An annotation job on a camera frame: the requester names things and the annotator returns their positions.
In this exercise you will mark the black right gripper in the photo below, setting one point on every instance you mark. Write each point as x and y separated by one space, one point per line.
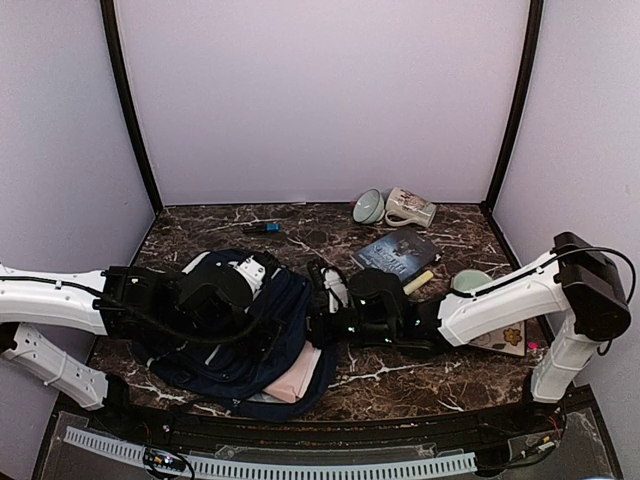
319 323

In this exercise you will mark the navy blue student backpack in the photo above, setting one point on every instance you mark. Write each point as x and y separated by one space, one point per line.
233 375

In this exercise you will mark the dark blue paperback book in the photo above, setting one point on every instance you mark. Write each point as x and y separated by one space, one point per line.
403 252

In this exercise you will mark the pink hardcover book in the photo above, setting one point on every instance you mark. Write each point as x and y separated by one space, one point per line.
291 386

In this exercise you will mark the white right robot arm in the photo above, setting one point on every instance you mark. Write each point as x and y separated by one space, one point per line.
579 281

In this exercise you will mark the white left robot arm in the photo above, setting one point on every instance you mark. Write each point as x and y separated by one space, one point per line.
120 302

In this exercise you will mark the blue black marker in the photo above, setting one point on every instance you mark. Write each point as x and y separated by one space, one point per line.
262 228

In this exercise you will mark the tipped celadon bowl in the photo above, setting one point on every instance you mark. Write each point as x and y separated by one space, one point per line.
369 208

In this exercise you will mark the pale yellow highlighter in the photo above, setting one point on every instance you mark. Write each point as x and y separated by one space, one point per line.
418 282

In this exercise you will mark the white floral mug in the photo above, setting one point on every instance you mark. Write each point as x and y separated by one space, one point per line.
404 208

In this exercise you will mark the upright celadon bowl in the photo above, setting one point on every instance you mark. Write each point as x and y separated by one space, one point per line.
469 279

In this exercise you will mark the small green circuit board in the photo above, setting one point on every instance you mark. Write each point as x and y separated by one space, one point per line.
162 461

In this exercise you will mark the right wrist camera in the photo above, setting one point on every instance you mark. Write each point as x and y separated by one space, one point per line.
335 286

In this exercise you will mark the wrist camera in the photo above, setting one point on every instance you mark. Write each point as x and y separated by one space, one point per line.
335 286
253 272

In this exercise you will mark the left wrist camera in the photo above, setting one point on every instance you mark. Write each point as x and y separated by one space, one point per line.
253 272

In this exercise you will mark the grey slotted cable duct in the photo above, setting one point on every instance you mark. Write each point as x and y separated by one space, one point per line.
273 465

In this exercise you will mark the black front rail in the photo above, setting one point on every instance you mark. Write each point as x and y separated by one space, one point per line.
179 428

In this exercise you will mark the left black frame post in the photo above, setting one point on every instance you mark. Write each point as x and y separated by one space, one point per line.
124 92

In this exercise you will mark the black frame post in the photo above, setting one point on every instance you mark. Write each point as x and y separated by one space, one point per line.
521 88
124 92

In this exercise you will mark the right black frame post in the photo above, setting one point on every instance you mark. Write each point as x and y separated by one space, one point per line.
521 88

